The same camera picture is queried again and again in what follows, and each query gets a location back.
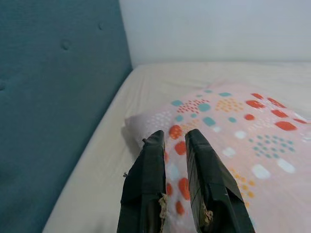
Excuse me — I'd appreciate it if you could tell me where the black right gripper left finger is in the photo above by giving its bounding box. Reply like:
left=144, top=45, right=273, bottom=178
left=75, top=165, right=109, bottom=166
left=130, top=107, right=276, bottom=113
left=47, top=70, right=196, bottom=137
left=116, top=130, right=168, bottom=233

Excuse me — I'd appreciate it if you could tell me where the pink dotted pillow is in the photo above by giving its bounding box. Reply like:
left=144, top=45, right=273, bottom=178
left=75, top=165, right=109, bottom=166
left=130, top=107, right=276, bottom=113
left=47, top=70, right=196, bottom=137
left=124, top=82, right=311, bottom=233

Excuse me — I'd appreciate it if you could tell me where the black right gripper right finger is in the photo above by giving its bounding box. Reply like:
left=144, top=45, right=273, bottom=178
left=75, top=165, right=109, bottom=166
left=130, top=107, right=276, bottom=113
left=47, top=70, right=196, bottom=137
left=184, top=128, right=256, bottom=233

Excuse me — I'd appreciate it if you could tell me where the dark teal padded headboard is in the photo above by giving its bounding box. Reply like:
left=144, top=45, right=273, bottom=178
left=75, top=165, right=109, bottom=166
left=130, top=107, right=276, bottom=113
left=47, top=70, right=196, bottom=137
left=0, top=0, right=133, bottom=233

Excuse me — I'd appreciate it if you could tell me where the bed with cream sheet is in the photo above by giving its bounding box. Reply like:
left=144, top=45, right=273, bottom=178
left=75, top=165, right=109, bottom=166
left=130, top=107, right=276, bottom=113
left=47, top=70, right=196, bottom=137
left=42, top=60, right=311, bottom=233

